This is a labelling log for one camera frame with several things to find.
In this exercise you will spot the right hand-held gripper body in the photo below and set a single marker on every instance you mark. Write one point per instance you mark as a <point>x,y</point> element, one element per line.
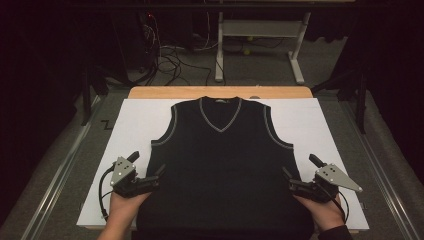
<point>328,181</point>

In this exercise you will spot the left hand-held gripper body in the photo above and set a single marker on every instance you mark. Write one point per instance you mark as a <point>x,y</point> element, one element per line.
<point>124,176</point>

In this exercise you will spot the black knit vest grey trim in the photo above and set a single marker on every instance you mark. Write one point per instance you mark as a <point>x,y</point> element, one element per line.
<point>220,166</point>

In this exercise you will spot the person's left hand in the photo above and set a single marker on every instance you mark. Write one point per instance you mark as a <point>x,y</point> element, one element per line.
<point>125,208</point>

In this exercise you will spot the person's right hand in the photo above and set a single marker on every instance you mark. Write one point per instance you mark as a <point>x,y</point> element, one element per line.
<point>325,213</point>

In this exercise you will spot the white paper work mat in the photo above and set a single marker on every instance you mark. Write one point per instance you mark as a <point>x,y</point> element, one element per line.
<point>133,126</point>

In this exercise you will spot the black metal stand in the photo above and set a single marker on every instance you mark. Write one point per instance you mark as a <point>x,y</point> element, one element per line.
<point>87,93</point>
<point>360,100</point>

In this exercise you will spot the yellow ball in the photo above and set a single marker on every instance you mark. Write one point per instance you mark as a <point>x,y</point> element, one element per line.
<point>246,52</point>
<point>250,38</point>

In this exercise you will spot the metal floor rail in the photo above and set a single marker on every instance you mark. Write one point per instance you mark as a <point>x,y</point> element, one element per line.
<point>383,180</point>
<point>56,180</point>

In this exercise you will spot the white metal desk frame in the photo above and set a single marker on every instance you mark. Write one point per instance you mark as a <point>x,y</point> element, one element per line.
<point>260,28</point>

